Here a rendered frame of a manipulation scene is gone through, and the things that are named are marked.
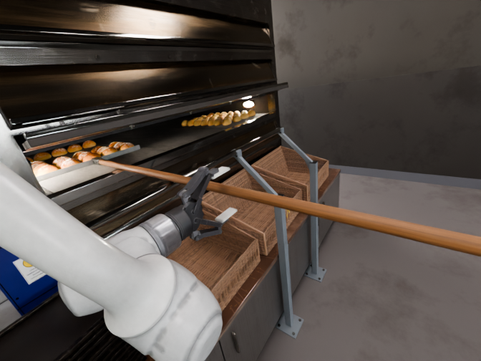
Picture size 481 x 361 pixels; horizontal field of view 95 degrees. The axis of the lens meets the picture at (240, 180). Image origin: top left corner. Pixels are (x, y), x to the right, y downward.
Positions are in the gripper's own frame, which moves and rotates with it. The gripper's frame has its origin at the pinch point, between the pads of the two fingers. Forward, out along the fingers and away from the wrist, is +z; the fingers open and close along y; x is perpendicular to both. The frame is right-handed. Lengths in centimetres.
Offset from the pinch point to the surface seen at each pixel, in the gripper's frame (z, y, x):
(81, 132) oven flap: -15, -21, -50
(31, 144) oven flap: -29, -21, -49
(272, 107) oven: 150, -4, -71
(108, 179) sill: -8, 2, -65
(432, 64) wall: 293, -18, 44
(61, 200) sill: -27, 3, -64
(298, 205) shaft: -0.7, -0.7, 22.4
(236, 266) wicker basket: 12, 48, -16
